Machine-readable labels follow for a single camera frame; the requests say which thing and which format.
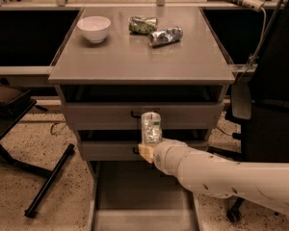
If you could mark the black office chair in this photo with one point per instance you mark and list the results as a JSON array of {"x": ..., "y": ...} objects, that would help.
[{"x": 261, "y": 107}]

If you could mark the black table frame left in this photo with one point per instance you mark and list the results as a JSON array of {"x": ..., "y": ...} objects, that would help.
[{"x": 15, "y": 103}]

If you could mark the white bowl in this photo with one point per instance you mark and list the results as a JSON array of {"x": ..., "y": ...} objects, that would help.
[{"x": 94, "y": 28}]

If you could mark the grey drawer cabinet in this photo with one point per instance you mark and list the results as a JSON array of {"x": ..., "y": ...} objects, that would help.
[{"x": 124, "y": 68}]

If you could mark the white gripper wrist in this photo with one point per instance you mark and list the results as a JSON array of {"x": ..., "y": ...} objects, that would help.
[{"x": 164, "y": 156}]

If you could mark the black drawer handle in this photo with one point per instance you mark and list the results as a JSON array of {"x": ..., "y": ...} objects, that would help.
[
  {"x": 140, "y": 115},
  {"x": 136, "y": 150}
]

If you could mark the grey top drawer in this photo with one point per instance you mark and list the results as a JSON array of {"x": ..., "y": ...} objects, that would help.
[{"x": 116, "y": 116}]

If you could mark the black middle drawer handle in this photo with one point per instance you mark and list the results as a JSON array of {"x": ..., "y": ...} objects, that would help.
[{"x": 136, "y": 150}]

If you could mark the grey open bottom drawer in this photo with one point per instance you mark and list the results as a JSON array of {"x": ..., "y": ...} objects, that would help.
[{"x": 135, "y": 196}]

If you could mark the black top drawer handle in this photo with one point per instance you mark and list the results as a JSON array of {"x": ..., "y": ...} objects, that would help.
[{"x": 140, "y": 115}]

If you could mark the silver crushed can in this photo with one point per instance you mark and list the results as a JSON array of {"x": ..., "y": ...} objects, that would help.
[{"x": 165, "y": 36}]

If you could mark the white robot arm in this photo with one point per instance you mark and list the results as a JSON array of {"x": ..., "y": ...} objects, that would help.
[{"x": 234, "y": 177}]

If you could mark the grey middle drawer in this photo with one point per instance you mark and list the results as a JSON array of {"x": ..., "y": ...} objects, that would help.
[{"x": 108, "y": 151}]

